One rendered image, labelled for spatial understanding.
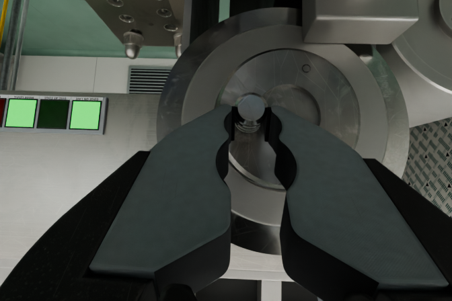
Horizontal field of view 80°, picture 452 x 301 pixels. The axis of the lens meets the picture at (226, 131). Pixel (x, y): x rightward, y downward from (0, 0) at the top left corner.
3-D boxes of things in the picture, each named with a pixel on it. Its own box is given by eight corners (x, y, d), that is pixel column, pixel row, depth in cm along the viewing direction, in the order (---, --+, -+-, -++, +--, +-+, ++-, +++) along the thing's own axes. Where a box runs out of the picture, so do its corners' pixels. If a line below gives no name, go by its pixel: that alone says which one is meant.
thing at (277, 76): (377, 179, 13) (225, 199, 13) (358, 178, 15) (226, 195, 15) (346, 37, 14) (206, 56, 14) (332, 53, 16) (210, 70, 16)
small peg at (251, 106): (227, 102, 11) (256, 84, 11) (229, 116, 14) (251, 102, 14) (245, 131, 11) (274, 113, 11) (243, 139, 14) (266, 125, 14)
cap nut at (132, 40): (140, 31, 50) (138, 55, 49) (146, 41, 53) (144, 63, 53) (120, 31, 50) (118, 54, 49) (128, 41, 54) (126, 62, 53)
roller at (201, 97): (383, 24, 16) (396, 230, 14) (290, 116, 41) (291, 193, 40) (185, 23, 16) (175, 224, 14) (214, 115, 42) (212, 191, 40)
